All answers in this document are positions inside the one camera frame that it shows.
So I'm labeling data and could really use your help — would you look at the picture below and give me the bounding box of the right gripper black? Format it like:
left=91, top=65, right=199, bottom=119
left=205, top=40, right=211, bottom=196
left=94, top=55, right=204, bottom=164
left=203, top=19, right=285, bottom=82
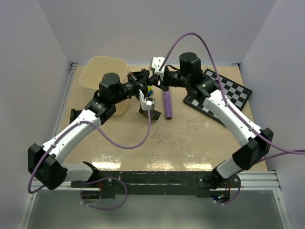
left=147, top=68, right=190, bottom=92

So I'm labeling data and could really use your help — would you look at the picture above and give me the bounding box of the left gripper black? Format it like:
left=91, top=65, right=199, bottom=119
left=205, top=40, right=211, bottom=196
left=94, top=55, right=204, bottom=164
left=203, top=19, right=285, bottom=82
left=112, top=70, right=150, bottom=105

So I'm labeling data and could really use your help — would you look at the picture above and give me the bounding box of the black trash bag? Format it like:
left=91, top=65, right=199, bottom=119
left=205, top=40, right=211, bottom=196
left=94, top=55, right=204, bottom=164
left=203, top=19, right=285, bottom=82
left=139, top=107, right=162, bottom=121

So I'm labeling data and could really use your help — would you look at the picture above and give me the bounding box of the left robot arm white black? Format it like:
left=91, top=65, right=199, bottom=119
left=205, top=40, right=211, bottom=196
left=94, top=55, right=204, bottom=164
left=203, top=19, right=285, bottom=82
left=28, top=69, right=153, bottom=194

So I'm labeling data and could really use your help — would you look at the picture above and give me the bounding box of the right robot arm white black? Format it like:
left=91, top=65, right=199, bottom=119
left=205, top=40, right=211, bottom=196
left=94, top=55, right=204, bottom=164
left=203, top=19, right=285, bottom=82
left=149, top=52, right=274, bottom=189

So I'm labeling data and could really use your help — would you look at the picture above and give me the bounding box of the beige plastic trash bin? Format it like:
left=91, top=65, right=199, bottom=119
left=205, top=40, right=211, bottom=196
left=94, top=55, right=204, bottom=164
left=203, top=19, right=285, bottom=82
left=79, top=56, right=129, bottom=119

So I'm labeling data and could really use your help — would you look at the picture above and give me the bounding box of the colourful toy car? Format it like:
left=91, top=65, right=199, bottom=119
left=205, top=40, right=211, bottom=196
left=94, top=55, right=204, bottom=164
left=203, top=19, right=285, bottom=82
left=147, top=86, right=153, bottom=97

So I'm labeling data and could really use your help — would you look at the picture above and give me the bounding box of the purple glitter microphone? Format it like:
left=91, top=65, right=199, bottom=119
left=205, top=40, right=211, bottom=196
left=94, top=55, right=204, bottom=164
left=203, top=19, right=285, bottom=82
left=163, top=90, right=173, bottom=120

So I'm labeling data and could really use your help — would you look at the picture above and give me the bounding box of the black white chessboard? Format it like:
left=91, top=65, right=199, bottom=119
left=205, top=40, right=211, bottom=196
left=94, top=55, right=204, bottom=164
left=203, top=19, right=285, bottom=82
left=183, top=75, right=253, bottom=123

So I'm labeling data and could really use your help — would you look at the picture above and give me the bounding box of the small black block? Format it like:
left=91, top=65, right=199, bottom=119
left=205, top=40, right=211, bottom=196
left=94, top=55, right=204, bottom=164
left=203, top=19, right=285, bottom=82
left=70, top=108, right=82, bottom=124

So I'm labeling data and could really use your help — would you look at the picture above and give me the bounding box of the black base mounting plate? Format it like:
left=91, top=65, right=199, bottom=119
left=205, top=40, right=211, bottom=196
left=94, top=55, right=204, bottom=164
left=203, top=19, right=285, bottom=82
left=71, top=171, right=241, bottom=198

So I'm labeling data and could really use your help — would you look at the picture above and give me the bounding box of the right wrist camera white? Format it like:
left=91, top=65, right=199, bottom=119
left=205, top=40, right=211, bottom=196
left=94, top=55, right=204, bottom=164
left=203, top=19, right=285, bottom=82
left=149, top=57, right=165, bottom=76

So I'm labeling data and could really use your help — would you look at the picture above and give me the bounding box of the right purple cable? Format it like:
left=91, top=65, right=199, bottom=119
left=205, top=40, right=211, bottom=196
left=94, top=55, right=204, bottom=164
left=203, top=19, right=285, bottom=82
left=159, top=32, right=305, bottom=205

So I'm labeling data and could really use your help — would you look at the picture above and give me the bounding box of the purple cable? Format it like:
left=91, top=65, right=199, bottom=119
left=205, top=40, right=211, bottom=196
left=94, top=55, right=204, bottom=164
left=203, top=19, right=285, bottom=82
left=159, top=32, right=305, bottom=205
left=27, top=107, right=152, bottom=210

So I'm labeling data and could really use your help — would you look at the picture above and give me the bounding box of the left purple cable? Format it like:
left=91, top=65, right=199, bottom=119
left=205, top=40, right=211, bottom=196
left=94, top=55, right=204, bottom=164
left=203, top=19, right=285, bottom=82
left=27, top=107, right=152, bottom=210

